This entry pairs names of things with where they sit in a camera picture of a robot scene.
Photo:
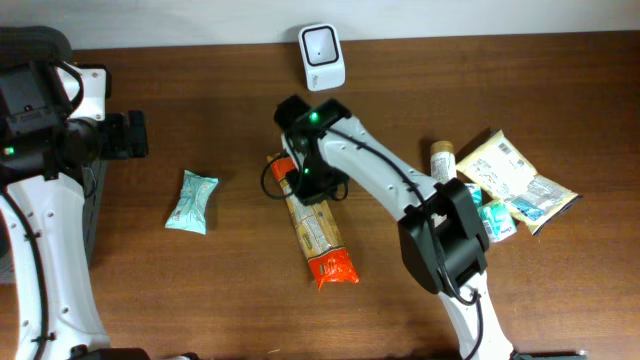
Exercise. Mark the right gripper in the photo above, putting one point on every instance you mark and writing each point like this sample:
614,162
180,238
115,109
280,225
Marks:
310,192

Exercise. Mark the grey plastic basket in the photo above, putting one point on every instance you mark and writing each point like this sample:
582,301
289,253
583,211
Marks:
94,177

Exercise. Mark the light teal snack pouch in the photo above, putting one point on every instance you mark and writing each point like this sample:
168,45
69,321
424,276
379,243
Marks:
190,211

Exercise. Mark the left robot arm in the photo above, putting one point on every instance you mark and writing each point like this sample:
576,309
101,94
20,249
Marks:
54,126

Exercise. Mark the white cosmetic tube gold cap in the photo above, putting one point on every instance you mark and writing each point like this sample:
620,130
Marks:
442,161

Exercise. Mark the red spaghetti packet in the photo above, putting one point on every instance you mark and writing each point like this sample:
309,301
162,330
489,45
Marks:
321,243

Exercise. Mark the small teal tissue pack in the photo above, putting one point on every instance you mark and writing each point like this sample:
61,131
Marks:
497,221

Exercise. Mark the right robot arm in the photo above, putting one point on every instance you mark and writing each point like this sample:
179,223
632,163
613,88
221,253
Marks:
442,238

